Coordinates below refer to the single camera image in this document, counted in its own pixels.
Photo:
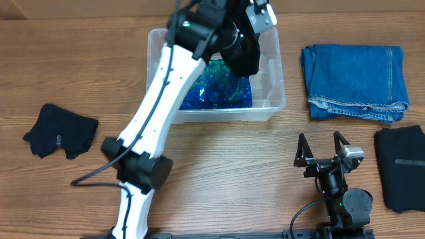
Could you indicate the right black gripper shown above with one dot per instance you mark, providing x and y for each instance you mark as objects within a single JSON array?
[{"x": 303, "y": 157}]

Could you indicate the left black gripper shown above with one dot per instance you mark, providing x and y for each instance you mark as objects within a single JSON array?
[{"x": 242, "y": 41}]

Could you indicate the black cloth with grey band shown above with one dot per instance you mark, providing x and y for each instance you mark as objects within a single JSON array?
[{"x": 244, "y": 64}]

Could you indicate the blue green sequin cloth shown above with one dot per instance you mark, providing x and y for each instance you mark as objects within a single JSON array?
[{"x": 218, "y": 88}]

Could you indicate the large black cloth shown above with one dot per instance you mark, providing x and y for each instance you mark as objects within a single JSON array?
[{"x": 400, "y": 159}]

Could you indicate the small black cloth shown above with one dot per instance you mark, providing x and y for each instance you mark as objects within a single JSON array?
[{"x": 57, "y": 128}]

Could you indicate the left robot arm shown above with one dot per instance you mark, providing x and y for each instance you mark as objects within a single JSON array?
[{"x": 196, "y": 31}]

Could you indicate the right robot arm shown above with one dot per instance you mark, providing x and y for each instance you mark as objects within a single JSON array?
[{"x": 348, "y": 210}]

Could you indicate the clear plastic storage bin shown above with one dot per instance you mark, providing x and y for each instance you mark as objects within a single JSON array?
[{"x": 267, "y": 88}]

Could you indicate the folded blue denim jeans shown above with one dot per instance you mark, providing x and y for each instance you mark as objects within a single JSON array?
[{"x": 356, "y": 81}]

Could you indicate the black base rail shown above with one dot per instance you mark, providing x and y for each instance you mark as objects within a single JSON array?
[{"x": 249, "y": 236}]

